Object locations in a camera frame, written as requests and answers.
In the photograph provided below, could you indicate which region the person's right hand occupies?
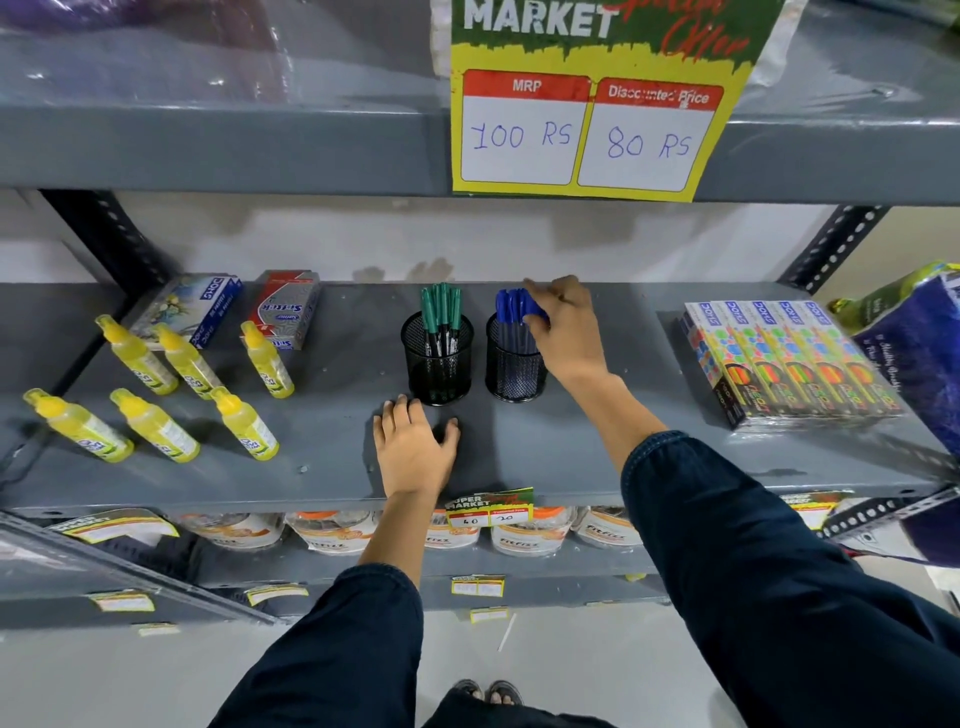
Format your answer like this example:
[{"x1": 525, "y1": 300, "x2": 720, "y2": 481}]
[{"x1": 522, "y1": 275, "x2": 610, "y2": 388}]

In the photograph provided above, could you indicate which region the person's left hand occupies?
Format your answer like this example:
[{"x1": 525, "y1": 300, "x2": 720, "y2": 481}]
[{"x1": 372, "y1": 394, "x2": 462, "y2": 498}]

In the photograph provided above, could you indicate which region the bunch of blue pens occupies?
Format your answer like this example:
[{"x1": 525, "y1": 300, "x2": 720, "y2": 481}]
[{"x1": 495, "y1": 288, "x2": 550, "y2": 354}]

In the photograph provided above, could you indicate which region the person's right forearm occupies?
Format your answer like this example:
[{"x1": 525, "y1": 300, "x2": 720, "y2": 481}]
[{"x1": 558, "y1": 370, "x2": 960, "y2": 728}]

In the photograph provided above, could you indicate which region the person's left forearm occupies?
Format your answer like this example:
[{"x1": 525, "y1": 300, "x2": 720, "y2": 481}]
[{"x1": 208, "y1": 486, "x2": 445, "y2": 728}]

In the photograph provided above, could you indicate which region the black mesh pen cup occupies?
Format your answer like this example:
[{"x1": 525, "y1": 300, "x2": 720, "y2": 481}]
[
  {"x1": 400, "y1": 310, "x2": 475, "y2": 408},
  {"x1": 485, "y1": 313, "x2": 549, "y2": 405}
]

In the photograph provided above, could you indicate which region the small yellow green price label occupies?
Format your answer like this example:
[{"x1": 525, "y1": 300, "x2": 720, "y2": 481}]
[{"x1": 445, "y1": 487, "x2": 536, "y2": 530}]

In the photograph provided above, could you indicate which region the bunch of green pens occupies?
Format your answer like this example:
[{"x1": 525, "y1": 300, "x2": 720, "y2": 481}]
[{"x1": 420, "y1": 282, "x2": 463, "y2": 357}]

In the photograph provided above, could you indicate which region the white plastic tub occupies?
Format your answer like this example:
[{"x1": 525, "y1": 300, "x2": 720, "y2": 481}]
[
  {"x1": 177, "y1": 512, "x2": 287, "y2": 552},
  {"x1": 424, "y1": 510, "x2": 482, "y2": 551},
  {"x1": 489, "y1": 506, "x2": 579, "y2": 558},
  {"x1": 285, "y1": 510, "x2": 384, "y2": 557},
  {"x1": 571, "y1": 506, "x2": 644, "y2": 549}
]

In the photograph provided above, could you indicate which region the red and silver box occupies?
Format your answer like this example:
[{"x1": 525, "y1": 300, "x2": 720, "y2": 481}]
[{"x1": 247, "y1": 270, "x2": 324, "y2": 352}]

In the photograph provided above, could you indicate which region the colourful dotted crayon box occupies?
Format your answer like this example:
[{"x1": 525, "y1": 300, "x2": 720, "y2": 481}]
[
  {"x1": 681, "y1": 300, "x2": 789, "y2": 432},
  {"x1": 765, "y1": 300, "x2": 867, "y2": 418},
  {"x1": 804, "y1": 300, "x2": 907, "y2": 418},
  {"x1": 721, "y1": 300, "x2": 826, "y2": 421}
]

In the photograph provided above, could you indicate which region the blue printed cardboard box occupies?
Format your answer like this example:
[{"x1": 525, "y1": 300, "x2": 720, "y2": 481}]
[{"x1": 129, "y1": 273, "x2": 244, "y2": 352}]

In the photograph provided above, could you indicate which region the group of yellow glue bottles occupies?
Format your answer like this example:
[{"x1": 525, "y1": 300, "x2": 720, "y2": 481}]
[{"x1": 22, "y1": 313, "x2": 297, "y2": 465}]

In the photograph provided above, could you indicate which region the large yellow green price sign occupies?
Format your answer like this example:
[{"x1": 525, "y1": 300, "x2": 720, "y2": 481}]
[{"x1": 448, "y1": 0, "x2": 787, "y2": 204}]

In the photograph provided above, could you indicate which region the black perforated shelf upright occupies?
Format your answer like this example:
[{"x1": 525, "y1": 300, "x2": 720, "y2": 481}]
[
  {"x1": 41, "y1": 189, "x2": 180, "y2": 295},
  {"x1": 777, "y1": 204, "x2": 891, "y2": 296}
]

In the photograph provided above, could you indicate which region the grey metal shelf rack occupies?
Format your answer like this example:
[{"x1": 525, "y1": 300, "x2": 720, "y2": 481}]
[{"x1": 0, "y1": 0, "x2": 960, "y2": 627}]

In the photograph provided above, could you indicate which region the green plastic packet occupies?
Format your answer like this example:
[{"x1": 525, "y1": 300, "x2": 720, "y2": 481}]
[{"x1": 827, "y1": 260, "x2": 960, "y2": 336}]

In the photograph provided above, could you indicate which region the dark blue plastic bag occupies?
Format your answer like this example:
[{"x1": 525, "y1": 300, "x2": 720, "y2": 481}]
[{"x1": 852, "y1": 270, "x2": 960, "y2": 459}]

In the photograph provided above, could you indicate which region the clear plastic wrapped packet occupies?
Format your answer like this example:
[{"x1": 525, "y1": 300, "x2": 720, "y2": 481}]
[
  {"x1": 750, "y1": 0, "x2": 960, "y2": 117},
  {"x1": 0, "y1": 0, "x2": 451, "y2": 106}
]

